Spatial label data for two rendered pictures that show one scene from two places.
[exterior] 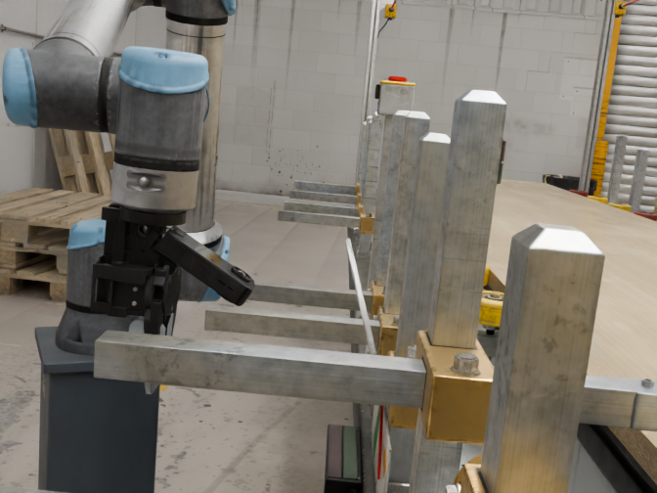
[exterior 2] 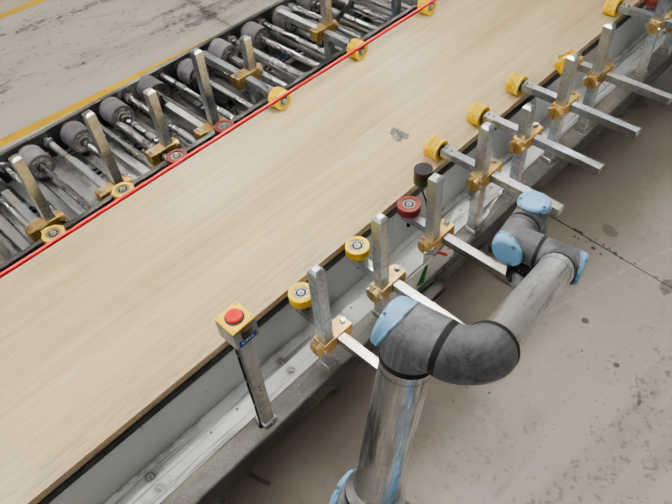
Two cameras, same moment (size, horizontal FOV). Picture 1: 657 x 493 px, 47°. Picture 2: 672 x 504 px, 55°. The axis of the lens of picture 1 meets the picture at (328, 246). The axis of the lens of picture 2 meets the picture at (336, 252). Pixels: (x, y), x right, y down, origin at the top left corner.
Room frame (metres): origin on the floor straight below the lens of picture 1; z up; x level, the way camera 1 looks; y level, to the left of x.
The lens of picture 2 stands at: (2.02, 0.72, 2.42)
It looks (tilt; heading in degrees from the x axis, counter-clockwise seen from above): 49 degrees down; 228
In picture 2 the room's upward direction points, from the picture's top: 6 degrees counter-clockwise
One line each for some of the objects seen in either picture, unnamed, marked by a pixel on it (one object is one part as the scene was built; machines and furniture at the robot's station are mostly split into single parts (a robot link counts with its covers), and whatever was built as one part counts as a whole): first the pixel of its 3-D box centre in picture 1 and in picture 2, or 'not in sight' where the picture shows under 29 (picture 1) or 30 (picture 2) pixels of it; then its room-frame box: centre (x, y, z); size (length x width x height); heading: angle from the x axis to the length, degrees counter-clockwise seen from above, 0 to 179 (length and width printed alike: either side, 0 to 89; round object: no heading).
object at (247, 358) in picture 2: (382, 221); (254, 382); (1.61, -0.11, 0.93); 0.05 x 0.05 x 0.45; 0
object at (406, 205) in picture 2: not in sight; (408, 214); (0.81, -0.24, 0.85); 0.08 x 0.08 x 0.11
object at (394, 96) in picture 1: (395, 101); (237, 326); (1.61, -0.11, 1.18); 0.07 x 0.07 x 0.08; 0
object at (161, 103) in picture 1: (161, 108); (531, 215); (0.81, 0.19, 1.14); 0.10 x 0.09 x 0.12; 9
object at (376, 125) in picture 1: (370, 189); not in sight; (2.35, -0.11, 0.92); 0.04 x 0.04 x 0.48; 0
